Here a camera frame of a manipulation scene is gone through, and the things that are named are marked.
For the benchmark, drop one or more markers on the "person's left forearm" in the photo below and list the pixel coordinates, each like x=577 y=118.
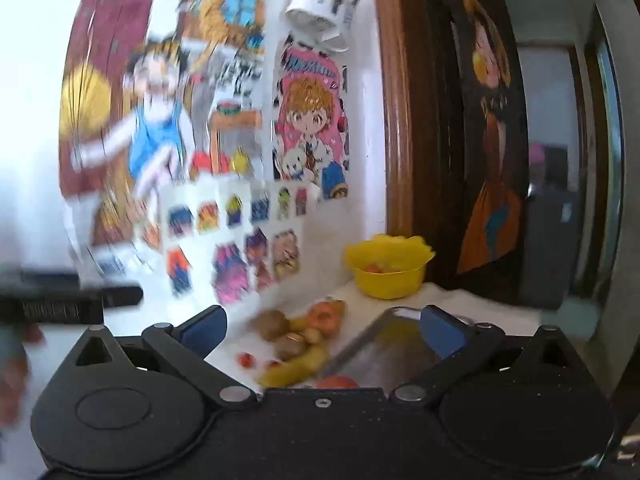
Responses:
x=11 y=380

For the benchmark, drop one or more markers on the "yellow plastic bowl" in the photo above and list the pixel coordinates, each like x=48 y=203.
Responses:
x=390 y=282

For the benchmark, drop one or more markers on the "red orange apple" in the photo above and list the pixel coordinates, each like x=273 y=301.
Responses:
x=326 y=316
x=337 y=383

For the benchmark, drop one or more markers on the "dark door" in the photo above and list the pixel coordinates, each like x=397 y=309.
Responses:
x=445 y=160

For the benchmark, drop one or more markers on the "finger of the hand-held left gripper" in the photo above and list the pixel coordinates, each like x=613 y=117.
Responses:
x=122 y=296

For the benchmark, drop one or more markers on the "pink cartoon girl poster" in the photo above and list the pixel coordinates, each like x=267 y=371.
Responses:
x=310 y=115

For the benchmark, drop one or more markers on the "small tan round fruit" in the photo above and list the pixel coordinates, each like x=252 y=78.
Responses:
x=312 y=336

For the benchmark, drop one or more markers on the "small orange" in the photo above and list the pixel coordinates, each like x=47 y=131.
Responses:
x=375 y=266

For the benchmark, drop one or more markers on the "white mug with pens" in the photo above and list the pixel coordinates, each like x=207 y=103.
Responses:
x=320 y=5

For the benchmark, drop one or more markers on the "small yellow banana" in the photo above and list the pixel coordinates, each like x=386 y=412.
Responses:
x=299 y=323

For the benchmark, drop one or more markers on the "metal tray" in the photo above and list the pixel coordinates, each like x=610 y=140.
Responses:
x=390 y=352

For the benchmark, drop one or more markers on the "large brown kiwi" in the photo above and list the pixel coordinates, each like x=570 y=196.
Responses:
x=270 y=325

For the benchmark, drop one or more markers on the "cartoon figure door poster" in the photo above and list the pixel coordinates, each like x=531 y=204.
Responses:
x=492 y=160

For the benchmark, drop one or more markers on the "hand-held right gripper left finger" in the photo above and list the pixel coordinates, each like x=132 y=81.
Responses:
x=202 y=332

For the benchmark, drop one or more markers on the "cartoon houses paper sheet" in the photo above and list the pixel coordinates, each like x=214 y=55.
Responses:
x=235 y=240

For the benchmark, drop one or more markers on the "dark inner door frame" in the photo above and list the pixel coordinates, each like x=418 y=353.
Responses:
x=602 y=160

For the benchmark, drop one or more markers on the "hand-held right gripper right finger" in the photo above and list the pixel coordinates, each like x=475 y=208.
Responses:
x=442 y=331

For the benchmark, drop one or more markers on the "large cartoon wall poster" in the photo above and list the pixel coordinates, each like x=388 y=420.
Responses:
x=150 y=110

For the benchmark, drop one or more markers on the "brown wooden door frame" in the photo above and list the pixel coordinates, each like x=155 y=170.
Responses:
x=397 y=110

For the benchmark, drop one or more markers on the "red cherry tomato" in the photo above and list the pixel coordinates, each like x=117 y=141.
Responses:
x=245 y=360

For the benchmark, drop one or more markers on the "grey cabinet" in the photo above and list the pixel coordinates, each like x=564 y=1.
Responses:
x=552 y=250

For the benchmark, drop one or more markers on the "large yellow banana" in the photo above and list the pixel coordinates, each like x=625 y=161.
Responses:
x=297 y=366

